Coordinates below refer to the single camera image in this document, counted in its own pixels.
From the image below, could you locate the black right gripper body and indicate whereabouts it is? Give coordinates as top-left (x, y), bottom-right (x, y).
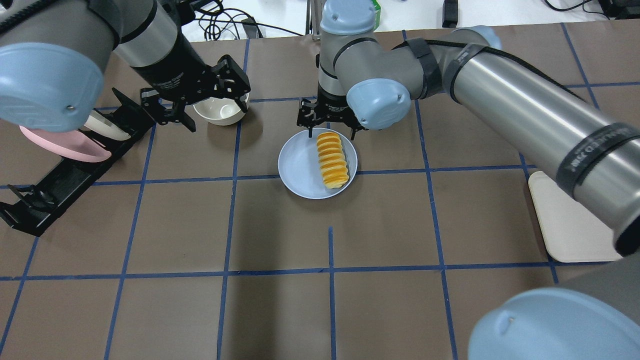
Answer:
top-left (296, 98), bottom-right (368, 132)

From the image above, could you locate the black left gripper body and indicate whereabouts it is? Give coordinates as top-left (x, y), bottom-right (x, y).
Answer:
top-left (140, 55), bottom-right (251, 125)

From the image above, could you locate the blue plate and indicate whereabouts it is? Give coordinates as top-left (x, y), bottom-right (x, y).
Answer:
top-left (278, 128), bottom-right (359, 199)

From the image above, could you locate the yellow sliced bread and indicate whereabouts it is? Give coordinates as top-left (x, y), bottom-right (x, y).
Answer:
top-left (316, 131), bottom-right (350, 189)

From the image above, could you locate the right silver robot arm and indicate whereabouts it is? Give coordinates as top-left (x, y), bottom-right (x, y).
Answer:
top-left (298, 0), bottom-right (640, 360)

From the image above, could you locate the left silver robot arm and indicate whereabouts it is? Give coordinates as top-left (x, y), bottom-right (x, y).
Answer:
top-left (0, 0), bottom-right (250, 133)

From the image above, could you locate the cream plate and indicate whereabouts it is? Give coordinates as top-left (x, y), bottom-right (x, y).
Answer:
top-left (82, 110), bottom-right (131, 141)

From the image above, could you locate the pink plate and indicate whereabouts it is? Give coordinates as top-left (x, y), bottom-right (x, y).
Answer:
top-left (19, 125), bottom-right (112, 163)

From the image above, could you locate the beige bowl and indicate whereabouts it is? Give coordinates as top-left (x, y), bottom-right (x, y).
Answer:
top-left (192, 96), bottom-right (248, 126)

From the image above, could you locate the green white box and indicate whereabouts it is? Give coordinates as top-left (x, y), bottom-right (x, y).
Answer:
top-left (371, 0), bottom-right (382, 30)

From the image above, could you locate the black power adapter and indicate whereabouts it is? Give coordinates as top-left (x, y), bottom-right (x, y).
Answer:
top-left (441, 0), bottom-right (459, 28)

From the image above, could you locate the black dish rack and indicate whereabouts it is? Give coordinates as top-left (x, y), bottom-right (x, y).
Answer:
top-left (1, 89), bottom-right (154, 236)

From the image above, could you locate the white foam tray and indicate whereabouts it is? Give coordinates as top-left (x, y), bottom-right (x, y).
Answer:
top-left (528, 171), bottom-right (622, 264)

